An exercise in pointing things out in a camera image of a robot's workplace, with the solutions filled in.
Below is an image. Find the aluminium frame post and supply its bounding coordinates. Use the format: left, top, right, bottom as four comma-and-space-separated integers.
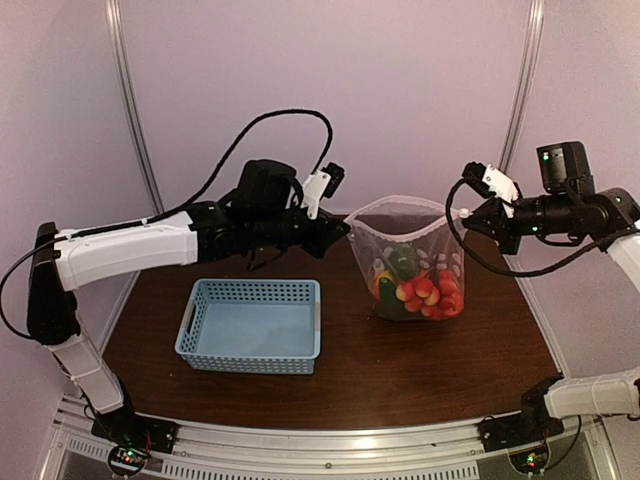
103, 0, 169, 226
499, 0, 545, 173

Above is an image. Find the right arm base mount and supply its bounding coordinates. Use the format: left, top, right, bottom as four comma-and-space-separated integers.
477, 413, 564, 477

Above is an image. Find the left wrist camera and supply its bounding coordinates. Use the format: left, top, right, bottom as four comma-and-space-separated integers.
301, 162, 345, 220

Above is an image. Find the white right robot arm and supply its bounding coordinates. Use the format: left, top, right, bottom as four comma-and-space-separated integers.
457, 141, 639, 442

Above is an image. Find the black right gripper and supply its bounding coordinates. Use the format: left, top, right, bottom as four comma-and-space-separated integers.
462, 191, 575, 255

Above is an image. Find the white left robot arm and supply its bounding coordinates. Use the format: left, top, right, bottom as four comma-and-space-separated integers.
27, 159, 348, 444

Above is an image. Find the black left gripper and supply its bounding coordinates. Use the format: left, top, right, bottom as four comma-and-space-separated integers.
251, 203, 351, 259

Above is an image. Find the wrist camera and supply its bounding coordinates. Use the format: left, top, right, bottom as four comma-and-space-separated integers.
301, 162, 345, 220
462, 162, 521, 218

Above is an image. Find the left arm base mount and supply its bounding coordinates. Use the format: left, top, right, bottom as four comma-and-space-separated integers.
91, 415, 178, 478

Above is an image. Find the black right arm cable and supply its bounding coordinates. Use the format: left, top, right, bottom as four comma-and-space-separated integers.
444, 177, 616, 279

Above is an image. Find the green avocado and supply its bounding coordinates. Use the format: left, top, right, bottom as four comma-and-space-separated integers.
387, 245, 419, 280

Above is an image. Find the clear polka dot zip bag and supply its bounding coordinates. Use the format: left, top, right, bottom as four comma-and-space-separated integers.
345, 195, 469, 322

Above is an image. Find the orange red chili pepper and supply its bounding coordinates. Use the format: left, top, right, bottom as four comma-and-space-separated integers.
372, 270, 396, 298

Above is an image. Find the red lychee bunch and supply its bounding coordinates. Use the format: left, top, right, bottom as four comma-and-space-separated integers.
394, 269, 465, 320

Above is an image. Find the right aluminium frame post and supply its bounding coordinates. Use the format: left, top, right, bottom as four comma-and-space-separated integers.
499, 0, 545, 173

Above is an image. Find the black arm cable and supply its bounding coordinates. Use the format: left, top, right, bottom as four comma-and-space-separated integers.
444, 177, 616, 279
0, 109, 335, 341

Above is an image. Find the left aluminium frame post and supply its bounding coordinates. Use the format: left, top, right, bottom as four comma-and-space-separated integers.
103, 0, 169, 226

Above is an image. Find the front aluminium rail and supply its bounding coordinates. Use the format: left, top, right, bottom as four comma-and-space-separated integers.
36, 395, 622, 479

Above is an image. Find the green cucumber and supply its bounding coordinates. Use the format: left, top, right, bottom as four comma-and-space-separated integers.
377, 285, 404, 320

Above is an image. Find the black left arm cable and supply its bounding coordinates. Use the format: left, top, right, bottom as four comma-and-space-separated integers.
0, 109, 335, 341

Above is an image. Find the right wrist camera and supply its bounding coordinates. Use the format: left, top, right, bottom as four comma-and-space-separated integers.
462, 162, 521, 218

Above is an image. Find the light blue plastic basket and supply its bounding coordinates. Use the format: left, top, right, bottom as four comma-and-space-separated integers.
175, 279, 321, 375

